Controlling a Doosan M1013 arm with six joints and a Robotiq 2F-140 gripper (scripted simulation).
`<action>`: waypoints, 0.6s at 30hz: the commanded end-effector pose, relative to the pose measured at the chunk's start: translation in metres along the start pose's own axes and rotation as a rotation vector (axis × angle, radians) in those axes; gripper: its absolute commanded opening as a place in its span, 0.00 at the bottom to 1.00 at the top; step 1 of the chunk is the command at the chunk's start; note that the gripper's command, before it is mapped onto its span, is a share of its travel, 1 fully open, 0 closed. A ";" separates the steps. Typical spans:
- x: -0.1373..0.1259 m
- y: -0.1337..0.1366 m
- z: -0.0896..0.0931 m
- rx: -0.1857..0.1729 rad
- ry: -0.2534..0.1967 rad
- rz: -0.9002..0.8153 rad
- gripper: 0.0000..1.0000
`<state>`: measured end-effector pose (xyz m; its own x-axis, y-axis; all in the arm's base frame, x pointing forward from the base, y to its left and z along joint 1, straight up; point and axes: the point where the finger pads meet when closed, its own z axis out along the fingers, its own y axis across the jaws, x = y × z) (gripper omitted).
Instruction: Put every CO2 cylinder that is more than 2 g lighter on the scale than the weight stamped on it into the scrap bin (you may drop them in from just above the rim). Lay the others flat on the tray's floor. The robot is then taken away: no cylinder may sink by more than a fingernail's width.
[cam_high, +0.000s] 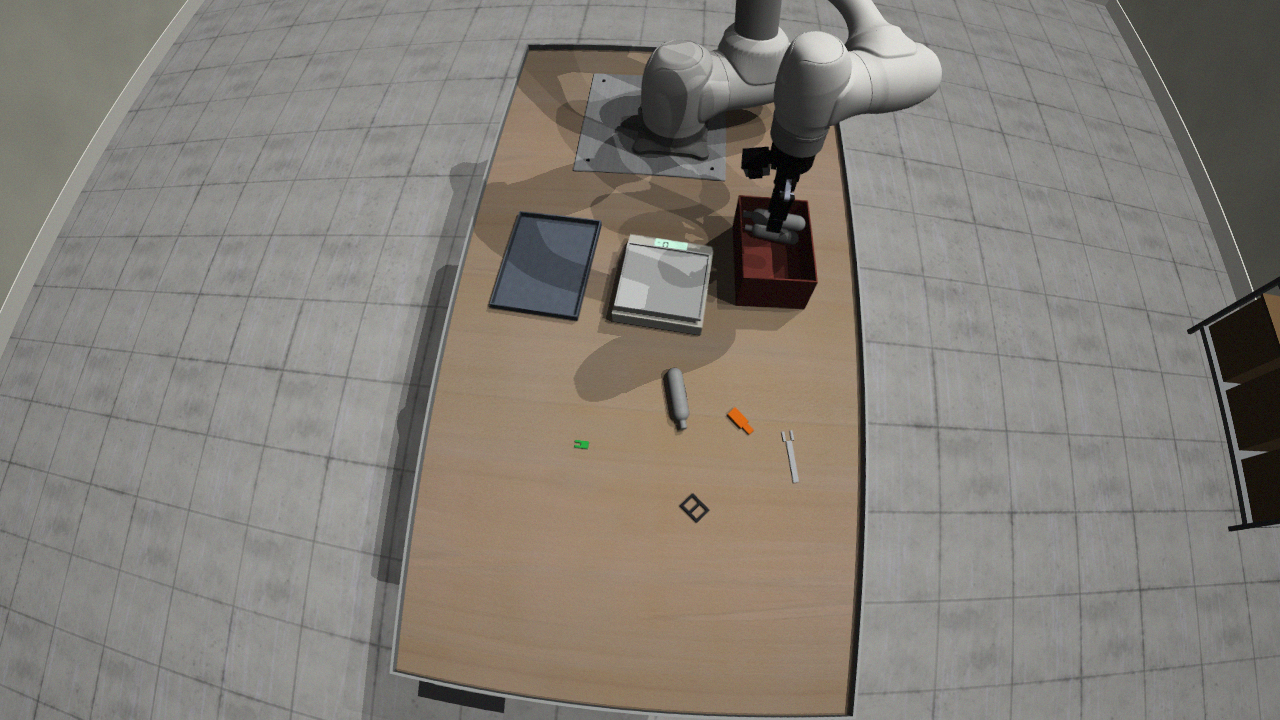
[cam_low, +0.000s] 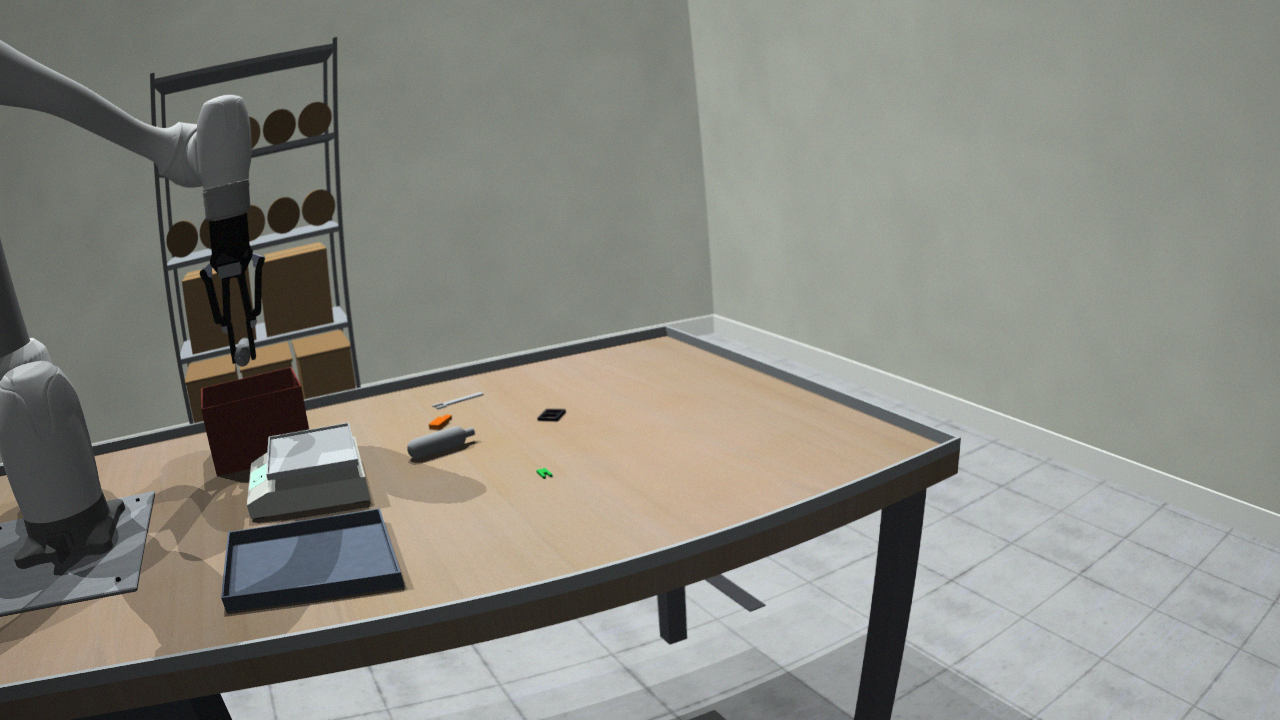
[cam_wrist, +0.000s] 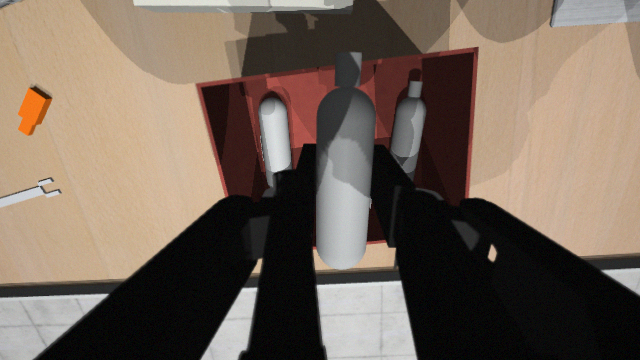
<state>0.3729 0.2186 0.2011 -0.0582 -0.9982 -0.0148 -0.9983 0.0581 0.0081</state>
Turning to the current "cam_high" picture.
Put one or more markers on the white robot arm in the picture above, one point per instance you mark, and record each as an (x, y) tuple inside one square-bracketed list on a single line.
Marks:
[(684, 84)]

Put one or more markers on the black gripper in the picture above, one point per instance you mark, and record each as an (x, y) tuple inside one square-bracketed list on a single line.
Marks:
[(789, 169)]

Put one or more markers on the grey open-end spanner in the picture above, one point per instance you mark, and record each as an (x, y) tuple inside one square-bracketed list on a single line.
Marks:
[(791, 456)]

